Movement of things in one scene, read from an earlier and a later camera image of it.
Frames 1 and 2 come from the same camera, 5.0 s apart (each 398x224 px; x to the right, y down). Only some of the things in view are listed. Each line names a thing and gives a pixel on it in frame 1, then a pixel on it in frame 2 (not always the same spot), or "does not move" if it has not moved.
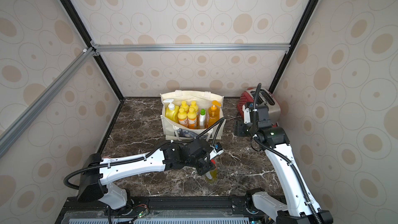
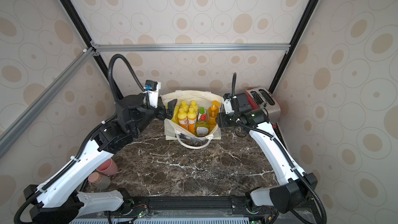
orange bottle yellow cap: (194, 106) does not move
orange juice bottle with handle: (213, 114) does not move
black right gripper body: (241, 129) → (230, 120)
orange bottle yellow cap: (184, 106) does not move
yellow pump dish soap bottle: (171, 110) does not move
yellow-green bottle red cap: (213, 171) → (202, 127)
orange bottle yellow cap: (182, 117) does not move
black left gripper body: (204, 165) → (151, 113)
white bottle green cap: (202, 117) does not move
